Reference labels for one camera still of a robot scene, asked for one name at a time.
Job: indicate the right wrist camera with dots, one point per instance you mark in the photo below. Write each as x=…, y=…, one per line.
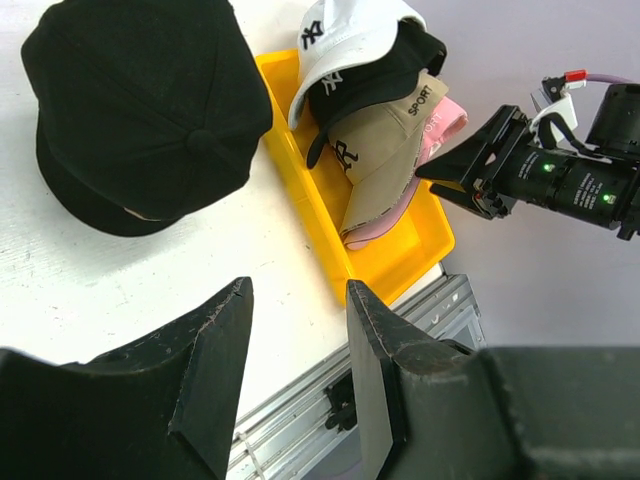
x=555, y=112

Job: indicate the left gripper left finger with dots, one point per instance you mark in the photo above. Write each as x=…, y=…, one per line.
x=163, y=406

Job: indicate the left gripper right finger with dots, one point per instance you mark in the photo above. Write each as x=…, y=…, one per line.
x=494, y=413

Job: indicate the black cap white logo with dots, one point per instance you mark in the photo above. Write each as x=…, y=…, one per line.
x=390, y=78

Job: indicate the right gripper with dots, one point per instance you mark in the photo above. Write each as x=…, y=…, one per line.
x=596, y=181

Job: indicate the yellow plastic tray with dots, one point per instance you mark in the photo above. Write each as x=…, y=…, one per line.
x=389, y=265

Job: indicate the beige cap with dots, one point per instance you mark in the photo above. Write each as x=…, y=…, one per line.
x=378, y=147

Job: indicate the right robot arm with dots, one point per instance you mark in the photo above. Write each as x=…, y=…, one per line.
x=595, y=181

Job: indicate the pink cap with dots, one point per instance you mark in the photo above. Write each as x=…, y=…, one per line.
x=447, y=119

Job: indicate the aluminium table rail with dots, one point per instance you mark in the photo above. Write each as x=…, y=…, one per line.
x=310, y=428

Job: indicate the black cap gold logo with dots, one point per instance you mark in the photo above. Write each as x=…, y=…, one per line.
x=148, y=111

